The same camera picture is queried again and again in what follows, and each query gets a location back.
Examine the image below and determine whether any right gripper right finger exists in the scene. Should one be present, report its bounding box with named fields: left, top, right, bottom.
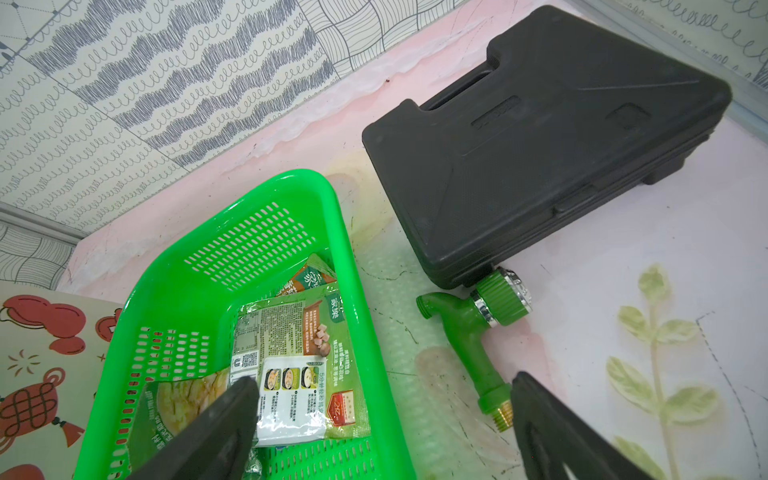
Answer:
left=511, top=371, right=649, bottom=479

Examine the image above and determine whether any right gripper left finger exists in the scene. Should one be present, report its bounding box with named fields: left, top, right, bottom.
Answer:
left=127, top=377, right=259, bottom=479

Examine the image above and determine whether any large green soup packet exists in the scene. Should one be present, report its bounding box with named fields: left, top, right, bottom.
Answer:
left=157, top=370, right=262, bottom=479

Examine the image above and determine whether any green condiment packet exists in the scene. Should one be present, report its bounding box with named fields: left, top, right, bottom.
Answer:
left=229, top=283, right=371, bottom=447

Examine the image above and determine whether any white red paper gift bag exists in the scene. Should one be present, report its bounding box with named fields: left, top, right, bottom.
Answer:
left=1, top=281, right=122, bottom=479

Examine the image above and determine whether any green plastic basket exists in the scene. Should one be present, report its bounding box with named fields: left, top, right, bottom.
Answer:
left=75, top=169, right=415, bottom=479

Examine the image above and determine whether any green red sauce packet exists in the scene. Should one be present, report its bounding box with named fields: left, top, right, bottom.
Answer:
left=276, top=253, right=337, bottom=297

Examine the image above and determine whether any black plastic tool case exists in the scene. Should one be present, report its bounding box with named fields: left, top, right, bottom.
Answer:
left=362, top=5, right=732, bottom=290

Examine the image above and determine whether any green plastic hose nozzle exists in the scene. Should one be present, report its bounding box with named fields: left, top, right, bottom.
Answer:
left=416, top=267, right=532, bottom=432

